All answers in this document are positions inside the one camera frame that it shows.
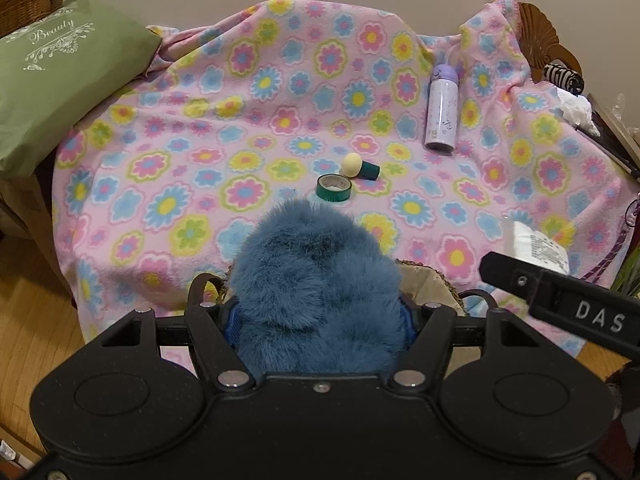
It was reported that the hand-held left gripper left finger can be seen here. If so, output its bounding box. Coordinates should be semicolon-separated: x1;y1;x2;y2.
99;300;252;392

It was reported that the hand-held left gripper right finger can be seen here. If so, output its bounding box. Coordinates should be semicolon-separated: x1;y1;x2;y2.
389;300;532;392

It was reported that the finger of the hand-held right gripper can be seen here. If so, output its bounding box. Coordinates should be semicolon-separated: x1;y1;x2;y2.
479;251;552;307

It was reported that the white tissue packet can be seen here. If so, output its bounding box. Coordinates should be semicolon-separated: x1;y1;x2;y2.
502;220;571;277

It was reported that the woven basket with fabric lining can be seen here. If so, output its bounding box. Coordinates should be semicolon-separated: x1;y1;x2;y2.
187;259;501;319

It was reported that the purple white bottle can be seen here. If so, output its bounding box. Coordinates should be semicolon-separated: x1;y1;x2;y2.
423;64;462;154

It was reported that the green tape roll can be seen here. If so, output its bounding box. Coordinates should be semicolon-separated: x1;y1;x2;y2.
315;173;353;204

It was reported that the crumpled white tissue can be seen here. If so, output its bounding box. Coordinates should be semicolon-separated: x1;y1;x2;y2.
557;91;601;137

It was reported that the pink flower fleece blanket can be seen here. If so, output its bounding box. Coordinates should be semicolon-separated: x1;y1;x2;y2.
52;0;640;361

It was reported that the cream sponge with teal base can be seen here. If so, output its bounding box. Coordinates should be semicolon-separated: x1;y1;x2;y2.
342;152;381;181

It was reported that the zebra striped item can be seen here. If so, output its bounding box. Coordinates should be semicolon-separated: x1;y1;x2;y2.
544;62;585;95

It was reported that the flat printed carton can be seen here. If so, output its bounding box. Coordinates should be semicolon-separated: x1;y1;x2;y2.
0;425;42;467

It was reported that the tan cardboard box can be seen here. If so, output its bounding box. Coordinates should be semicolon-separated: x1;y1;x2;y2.
0;162;71;261

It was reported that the brown rattan chair back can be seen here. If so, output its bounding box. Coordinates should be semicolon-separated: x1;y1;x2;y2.
516;2;584;84

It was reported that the green embroidered pillow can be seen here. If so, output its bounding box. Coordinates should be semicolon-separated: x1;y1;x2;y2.
0;0;164;181

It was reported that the purple lanyard cord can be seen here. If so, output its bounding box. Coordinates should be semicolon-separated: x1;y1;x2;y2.
581;200;640;282

